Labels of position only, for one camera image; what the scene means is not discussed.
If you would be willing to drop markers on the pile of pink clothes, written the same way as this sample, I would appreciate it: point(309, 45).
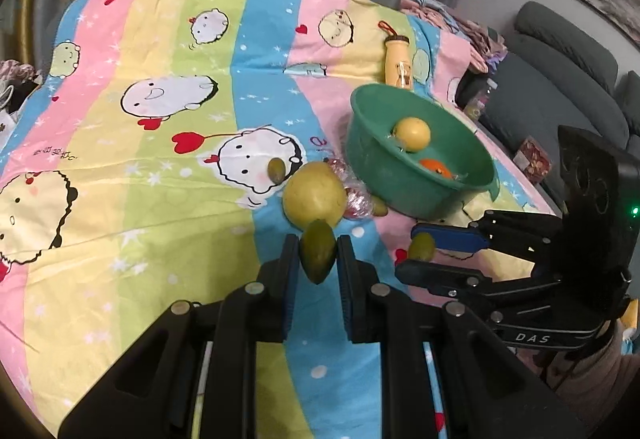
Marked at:
point(450, 19)

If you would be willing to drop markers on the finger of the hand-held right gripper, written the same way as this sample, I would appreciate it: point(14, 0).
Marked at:
point(455, 239)
point(440, 276)

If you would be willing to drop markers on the red candy ball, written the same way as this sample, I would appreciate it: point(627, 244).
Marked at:
point(359, 204)

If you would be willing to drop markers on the grey sofa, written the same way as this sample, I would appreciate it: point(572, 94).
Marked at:
point(550, 84)

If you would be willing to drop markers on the yellow-green pear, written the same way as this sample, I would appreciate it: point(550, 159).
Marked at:
point(312, 199)

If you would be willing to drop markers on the striped cartoon printed blanket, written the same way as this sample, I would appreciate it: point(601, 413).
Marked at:
point(150, 219)

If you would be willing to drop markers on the yellow bottle with brown cap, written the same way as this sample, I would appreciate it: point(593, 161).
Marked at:
point(397, 64)

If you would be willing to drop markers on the orange tangerine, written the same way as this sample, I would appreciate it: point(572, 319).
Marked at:
point(434, 166)

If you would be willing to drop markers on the person's right forearm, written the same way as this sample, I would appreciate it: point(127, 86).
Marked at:
point(600, 369)

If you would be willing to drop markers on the yellow orange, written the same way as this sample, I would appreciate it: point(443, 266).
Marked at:
point(412, 133)

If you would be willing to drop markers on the dark box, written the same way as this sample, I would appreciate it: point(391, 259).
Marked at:
point(475, 94)

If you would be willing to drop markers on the pile of bags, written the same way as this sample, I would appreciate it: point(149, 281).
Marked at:
point(15, 89)

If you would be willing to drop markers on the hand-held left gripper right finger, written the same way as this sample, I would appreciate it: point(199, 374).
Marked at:
point(347, 294)

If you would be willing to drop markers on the red patterned box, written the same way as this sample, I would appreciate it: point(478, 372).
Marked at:
point(532, 159)

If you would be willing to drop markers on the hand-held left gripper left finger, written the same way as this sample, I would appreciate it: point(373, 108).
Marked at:
point(291, 289)

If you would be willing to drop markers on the green plastic basin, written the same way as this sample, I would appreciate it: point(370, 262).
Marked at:
point(380, 159)

